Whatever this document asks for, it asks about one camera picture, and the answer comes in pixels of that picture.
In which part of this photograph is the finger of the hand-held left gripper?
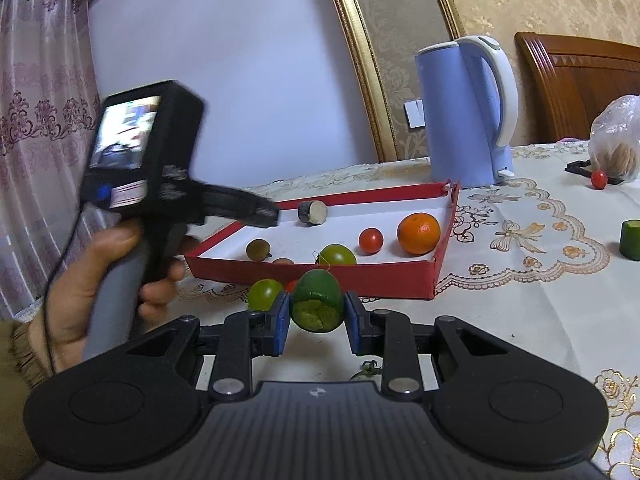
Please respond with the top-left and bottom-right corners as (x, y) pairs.
(236, 192), (281, 229)

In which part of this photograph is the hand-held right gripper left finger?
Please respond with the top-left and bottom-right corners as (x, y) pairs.
(75, 291), (292, 401)

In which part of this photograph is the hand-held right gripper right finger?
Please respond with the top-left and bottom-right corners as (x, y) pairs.
(344, 291), (566, 400)

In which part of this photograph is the brown round longan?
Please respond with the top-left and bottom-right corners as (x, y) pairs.
(245, 238), (273, 263)

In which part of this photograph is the cut green avocado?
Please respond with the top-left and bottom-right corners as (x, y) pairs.
(291, 268), (346, 333)

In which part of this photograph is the cut eggplant piece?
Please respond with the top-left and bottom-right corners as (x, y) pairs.
(298, 200), (328, 225)

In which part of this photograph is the red cardboard box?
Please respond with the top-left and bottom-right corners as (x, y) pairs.
(184, 180), (461, 301)

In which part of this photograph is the green tomato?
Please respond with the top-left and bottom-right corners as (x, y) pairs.
(316, 243), (358, 267)
(248, 279), (285, 312)

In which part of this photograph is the orange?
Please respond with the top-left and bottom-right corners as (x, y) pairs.
(397, 212), (442, 256)

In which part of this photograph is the person's left hand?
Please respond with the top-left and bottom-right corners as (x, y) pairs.
(44, 221), (201, 376)

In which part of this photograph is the green tomato stem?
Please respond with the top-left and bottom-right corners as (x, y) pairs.
(348, 359), (383, 382)

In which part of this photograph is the pink patterned curtain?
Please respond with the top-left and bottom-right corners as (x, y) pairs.
(0, 0), (108, 321)

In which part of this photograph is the gold framed mirror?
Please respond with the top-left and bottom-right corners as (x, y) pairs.
(320, 0), (466, 163)

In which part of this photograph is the blue electric kettle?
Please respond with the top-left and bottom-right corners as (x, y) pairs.
(414, 35), (519, 189)

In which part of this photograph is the small black holder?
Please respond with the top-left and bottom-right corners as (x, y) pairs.
(565, 159), (626, 184)

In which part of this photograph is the cucumber piece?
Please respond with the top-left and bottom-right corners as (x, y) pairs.
(620, 219), (640, 262)

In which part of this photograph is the wooden headboard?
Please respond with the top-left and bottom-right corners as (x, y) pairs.
(515, 31), (640, 145)

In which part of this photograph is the clear plastic bag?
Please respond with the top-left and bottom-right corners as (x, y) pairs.
(587, 94), (640, 184)

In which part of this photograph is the white light switch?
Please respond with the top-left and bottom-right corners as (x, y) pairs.
(403, 99), (425, 129)

